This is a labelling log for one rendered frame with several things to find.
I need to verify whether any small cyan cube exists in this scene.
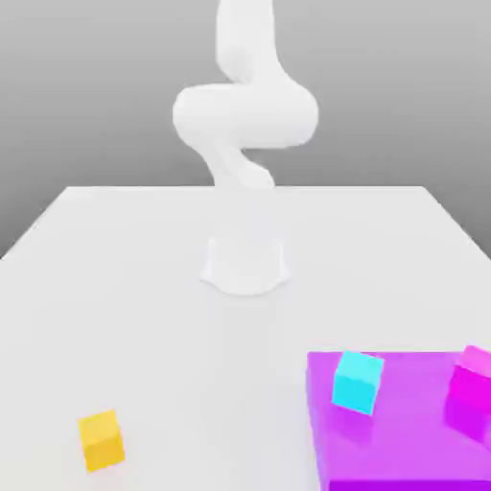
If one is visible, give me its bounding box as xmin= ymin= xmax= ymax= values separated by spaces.
xmin=331 ymin=350 xmax=386 ymax=416

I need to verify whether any small yellow cube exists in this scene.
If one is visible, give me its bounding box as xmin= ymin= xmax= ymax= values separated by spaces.
xmin=77 ymin=409 xmax=127 ymax=474

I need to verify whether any small magenta cube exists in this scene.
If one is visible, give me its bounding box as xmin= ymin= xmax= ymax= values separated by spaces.
xmin=443 ymin=344 xmax=491 ymax=445

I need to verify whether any large purple box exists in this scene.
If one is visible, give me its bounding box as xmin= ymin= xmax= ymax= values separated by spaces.
xmin=306 ymin=350 xmax=491 ymax=491

